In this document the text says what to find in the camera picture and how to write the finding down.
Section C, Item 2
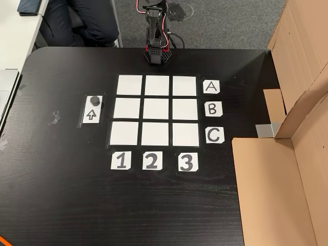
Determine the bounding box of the black power cable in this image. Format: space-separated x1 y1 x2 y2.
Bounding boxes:
166 32 186 49

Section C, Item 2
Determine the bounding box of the red white servo cable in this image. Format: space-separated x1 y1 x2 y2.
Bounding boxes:
135 0 171 52

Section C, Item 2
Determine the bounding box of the dark blue notebook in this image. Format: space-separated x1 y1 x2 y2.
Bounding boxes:
17 0 43 17

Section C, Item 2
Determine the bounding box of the number 2 paper sheet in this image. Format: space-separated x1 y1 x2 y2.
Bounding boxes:
142 151 163 170

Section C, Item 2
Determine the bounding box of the letter B paper sheet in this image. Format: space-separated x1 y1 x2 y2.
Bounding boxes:
204 101 223 117

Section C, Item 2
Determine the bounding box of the number 1 paper sheet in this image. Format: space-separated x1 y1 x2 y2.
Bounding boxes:
111 151 132 170

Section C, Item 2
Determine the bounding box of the white paper grid square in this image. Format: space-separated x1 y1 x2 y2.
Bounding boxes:
140 122 170 147
172 75 197 96
172 98 198 120
113 98 141 119
142 98 170 120
172 122 200 147
116 75 143 95
109 121 139 146
145 75 170 96

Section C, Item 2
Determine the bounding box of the person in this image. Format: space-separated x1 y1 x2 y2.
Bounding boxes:
39 0 120 48

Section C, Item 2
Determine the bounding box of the white desk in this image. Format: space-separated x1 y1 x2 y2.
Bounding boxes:
0 0 49 70

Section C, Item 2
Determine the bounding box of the number 3 paper sheet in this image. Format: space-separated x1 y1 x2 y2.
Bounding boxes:
178 152 199 172

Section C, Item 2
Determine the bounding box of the crumpled clear tape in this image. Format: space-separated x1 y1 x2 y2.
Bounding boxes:
48 110 62 127

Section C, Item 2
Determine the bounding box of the white metal desk leg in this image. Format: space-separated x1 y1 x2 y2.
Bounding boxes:
110 0 124 48

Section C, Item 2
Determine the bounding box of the white arrow paper sheet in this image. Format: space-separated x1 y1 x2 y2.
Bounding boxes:
82 95 103 125

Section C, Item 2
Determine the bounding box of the grey tape piece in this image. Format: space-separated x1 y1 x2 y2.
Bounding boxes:
255 122 281 139

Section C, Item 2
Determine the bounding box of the letter A paper sheet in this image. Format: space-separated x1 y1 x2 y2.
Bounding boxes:
203 80 220 95

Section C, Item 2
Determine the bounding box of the brown cardboard panel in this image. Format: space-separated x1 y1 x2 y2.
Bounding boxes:
231 93 328 246
263 0 328 140

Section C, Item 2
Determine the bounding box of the letter C paper sheet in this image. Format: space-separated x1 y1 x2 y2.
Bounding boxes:
205 127 225 144

